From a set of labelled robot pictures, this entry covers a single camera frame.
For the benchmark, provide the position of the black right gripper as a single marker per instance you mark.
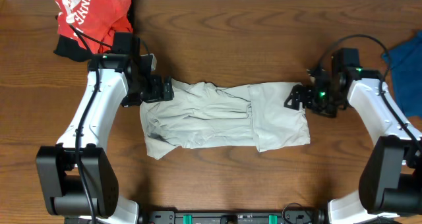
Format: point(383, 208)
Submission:
point(308, 91)

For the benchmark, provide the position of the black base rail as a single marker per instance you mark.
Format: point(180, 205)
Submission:
point(292, 215)

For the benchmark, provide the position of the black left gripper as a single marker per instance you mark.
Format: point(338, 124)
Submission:
point(155, 93)

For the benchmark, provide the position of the red printed t-shirt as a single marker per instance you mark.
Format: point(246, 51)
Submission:
point(99, 19)

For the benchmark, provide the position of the beige t-shirt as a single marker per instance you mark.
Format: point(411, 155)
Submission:
point(203, 115)

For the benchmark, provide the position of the blue t-shirt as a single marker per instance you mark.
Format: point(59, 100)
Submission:
point(406, 75)

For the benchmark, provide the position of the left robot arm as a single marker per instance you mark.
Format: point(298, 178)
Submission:
point(76, 177)

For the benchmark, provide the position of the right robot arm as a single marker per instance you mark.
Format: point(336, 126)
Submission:
point(390, 184)

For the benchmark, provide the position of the black folded garment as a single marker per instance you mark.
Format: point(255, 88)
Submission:
point(70, 49)

